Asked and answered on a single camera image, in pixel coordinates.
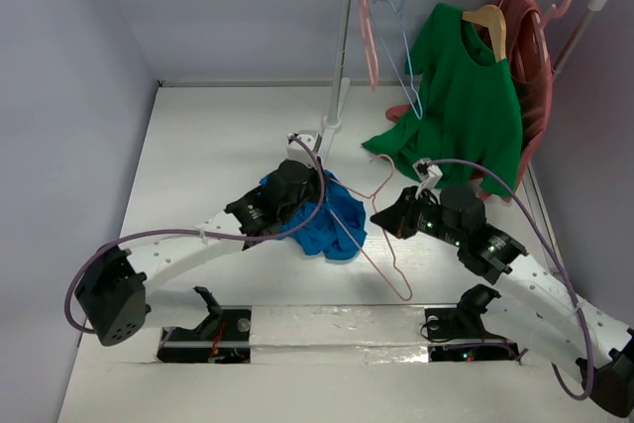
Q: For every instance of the blue t-shirt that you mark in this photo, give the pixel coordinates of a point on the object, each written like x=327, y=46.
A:
x=338, y=228

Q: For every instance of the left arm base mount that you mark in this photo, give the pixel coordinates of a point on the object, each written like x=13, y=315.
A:
x=222, y=337

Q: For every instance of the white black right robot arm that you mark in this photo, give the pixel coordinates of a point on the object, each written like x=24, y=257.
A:
x=518, y=299

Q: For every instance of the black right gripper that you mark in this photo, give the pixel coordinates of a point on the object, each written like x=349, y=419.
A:
x=405, y=212

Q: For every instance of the pink plastic hanger right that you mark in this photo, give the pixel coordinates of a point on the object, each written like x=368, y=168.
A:
x=554, y=12

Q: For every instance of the pink plastic hanger left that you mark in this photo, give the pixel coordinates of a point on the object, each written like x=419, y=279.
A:
x=368, y=43

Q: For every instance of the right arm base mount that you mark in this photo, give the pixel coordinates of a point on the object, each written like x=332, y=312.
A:
x=456, y=334

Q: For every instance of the pink plastic hanger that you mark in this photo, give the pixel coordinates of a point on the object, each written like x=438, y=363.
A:
x=368, y=43
x=554, y=12

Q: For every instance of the green t-shirt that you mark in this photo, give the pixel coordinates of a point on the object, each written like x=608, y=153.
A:
x=471, y=110

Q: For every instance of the salmon red t-shirt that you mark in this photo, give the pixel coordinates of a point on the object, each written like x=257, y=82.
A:
x=530, y=70

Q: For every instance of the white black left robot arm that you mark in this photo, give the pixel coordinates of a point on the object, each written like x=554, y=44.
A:
x=114, y=287

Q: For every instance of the wooden hanger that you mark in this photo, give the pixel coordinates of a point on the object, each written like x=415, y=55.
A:
x=490, y=17

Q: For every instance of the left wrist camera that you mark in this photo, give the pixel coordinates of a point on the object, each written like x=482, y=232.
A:
x=303, y=146

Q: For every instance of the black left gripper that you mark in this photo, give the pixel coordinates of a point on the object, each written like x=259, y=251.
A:
x=315, y=178

